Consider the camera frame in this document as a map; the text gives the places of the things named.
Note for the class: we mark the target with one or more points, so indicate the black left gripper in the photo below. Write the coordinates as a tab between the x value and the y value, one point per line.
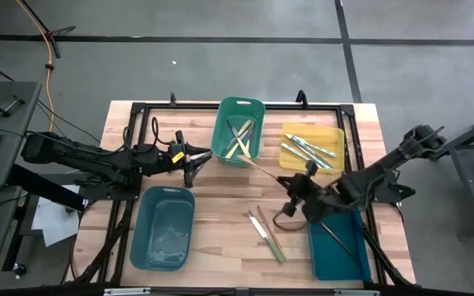
181	137

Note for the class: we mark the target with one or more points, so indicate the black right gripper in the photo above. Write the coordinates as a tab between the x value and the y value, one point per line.
303	187

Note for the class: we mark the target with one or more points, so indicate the iridescent cutlery piece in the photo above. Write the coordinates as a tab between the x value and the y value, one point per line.
292	150
325	152

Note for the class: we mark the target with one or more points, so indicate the iridescent table knife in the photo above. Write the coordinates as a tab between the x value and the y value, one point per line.
317	158

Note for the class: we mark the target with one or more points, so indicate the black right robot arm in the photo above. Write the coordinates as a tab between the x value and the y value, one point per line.
377	168

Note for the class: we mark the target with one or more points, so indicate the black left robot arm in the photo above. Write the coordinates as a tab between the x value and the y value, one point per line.
80	158

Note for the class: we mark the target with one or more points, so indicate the yellow sticker label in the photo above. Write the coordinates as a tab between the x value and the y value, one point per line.
178	157

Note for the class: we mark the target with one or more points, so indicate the yellow translucent plastic tray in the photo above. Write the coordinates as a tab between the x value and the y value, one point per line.
327	131

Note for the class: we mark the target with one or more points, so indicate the deep blue rectangular bin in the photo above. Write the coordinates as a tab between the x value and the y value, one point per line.
337	259

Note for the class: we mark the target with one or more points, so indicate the white paper sheets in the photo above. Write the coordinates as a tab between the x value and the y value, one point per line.
54	222

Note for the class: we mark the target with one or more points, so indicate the black tripod stand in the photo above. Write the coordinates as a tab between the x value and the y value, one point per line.
62	30

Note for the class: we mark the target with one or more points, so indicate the grey side desk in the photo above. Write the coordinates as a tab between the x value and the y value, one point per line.
23	88

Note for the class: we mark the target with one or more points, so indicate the black caster knob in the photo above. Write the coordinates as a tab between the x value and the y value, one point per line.
19	269

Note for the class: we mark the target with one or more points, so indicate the black metal table frame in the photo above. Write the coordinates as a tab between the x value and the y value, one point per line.
187	106

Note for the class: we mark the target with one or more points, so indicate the silver metal bracket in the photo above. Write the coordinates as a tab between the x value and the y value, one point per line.
126	292
356	292

